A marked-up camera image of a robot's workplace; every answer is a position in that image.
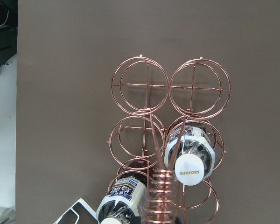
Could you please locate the tea bottle white cap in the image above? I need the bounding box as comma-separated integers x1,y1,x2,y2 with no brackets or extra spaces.
173,123,215,186
96,159,148,224

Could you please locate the copper wire bottle basket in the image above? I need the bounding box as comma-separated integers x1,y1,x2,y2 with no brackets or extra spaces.
107,56,231,224

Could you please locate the white cup rack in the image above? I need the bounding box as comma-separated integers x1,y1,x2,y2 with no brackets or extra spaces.
54,198,98,224

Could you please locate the black equipment on side table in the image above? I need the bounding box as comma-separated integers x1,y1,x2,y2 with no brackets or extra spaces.
0,0,18,67

